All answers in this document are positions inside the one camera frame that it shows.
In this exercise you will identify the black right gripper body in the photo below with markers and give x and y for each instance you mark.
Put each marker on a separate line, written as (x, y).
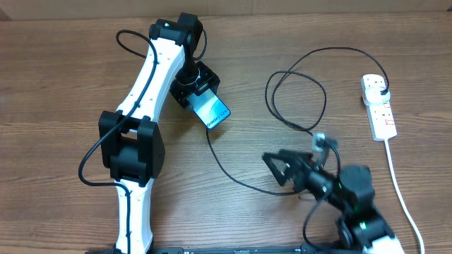
(316, 179)

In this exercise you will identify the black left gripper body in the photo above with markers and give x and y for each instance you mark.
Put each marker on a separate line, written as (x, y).
(194, 79)

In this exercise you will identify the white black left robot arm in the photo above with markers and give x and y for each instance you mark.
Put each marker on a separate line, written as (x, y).
(130, 139)

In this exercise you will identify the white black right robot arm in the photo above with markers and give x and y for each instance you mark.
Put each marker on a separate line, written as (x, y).
(361, 227)

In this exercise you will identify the white power strip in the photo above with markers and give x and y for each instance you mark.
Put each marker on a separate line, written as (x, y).
(381, 121)

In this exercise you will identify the Samsung Galaxy smartphone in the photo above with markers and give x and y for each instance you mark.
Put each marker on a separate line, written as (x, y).
(209, 108)

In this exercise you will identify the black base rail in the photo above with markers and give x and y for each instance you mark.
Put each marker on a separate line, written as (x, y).
(243, 249)

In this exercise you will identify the white charger plug adapter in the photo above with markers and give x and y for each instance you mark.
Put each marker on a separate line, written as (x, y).
(373, 96)

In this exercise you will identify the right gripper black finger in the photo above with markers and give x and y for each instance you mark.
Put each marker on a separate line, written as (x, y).
(291, 156)
(281, 170)

